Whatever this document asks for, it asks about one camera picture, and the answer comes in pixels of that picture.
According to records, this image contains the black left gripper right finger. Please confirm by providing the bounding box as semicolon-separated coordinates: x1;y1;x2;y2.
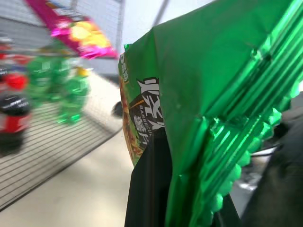
241;99;303;227

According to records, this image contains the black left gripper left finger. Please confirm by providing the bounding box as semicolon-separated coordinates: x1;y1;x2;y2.
125;131;174;227

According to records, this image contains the green barbecue chip bag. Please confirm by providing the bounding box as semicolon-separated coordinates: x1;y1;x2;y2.
117;0;303;227

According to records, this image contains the small black round object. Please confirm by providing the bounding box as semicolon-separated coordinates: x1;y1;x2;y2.
111;101;124;117

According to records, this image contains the green soda bottle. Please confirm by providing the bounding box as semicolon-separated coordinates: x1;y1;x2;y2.
48;56;71;104
26;55;54;107
56;70;92;125

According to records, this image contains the cola bottle with red label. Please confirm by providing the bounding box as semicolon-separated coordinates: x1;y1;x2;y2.
0;94;33;156
0;70;28;95

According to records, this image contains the pink chip bag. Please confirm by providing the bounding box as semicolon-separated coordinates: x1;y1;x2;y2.
25;0;119;60

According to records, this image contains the white wire basket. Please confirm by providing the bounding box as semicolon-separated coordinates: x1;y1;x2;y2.
0;68;130;211

